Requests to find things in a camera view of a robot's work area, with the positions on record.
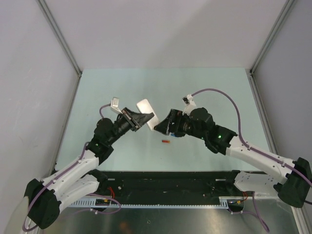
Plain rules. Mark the aluminium frame post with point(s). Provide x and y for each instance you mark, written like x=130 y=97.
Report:
x=277 y=26
x=59 y=35

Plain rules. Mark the red white remote control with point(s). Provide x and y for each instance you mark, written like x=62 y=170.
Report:
x=145 y=107

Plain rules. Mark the right aluminium frame post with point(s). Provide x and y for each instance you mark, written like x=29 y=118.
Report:
x=277 y=26

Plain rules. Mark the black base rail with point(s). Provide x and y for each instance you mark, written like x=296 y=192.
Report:
x=168 y=188

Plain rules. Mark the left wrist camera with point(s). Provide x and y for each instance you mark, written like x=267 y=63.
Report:
x=114 y=105

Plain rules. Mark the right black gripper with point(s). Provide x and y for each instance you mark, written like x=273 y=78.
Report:
x=175 y=117

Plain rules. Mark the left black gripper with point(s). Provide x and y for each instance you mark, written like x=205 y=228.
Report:
x=135 y=120

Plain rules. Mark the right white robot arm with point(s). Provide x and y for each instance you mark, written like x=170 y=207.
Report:
x=293 y=177

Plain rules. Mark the left aluminium frame post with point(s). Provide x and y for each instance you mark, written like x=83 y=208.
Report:
x=59 y=35

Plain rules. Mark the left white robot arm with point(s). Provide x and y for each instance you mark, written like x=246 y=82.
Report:
x=48 y=197

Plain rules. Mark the slotted cable duct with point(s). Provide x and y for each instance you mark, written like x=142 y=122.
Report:
x=90 y=202

